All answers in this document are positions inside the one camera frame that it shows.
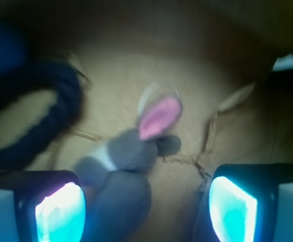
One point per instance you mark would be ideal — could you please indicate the gray plush bunny toy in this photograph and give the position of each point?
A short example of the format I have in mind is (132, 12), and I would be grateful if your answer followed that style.
(116, 170)

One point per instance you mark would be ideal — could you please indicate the brown paper-lined cardboard box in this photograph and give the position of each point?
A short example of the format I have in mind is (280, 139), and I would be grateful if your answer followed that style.
(218, 54)

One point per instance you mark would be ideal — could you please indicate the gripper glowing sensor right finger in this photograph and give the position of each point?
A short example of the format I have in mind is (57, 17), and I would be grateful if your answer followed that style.
(252, 202)

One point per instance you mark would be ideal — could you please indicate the blue ball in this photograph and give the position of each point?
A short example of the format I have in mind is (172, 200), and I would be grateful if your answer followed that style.
(14, 48)

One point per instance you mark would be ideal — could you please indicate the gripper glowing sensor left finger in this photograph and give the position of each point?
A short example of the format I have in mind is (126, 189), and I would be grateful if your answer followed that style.
(41, 206)

